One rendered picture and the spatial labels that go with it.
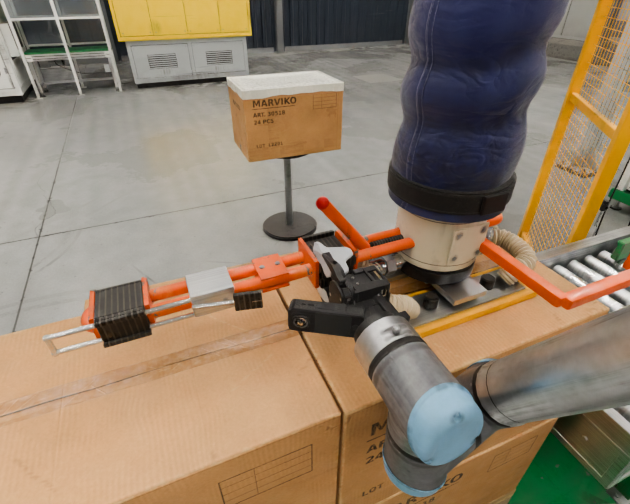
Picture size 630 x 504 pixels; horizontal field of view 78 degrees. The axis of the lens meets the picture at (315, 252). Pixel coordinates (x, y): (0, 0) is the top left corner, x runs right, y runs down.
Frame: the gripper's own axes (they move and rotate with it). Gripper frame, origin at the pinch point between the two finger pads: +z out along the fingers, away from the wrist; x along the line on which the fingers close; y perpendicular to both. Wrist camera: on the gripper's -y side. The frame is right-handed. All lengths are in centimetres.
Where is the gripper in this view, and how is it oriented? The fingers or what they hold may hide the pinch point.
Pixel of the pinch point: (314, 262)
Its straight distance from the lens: 70.8
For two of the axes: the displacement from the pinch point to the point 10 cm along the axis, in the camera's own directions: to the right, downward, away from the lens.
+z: -3.8, -5.4, 7.5
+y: 9.2, -2.1, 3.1
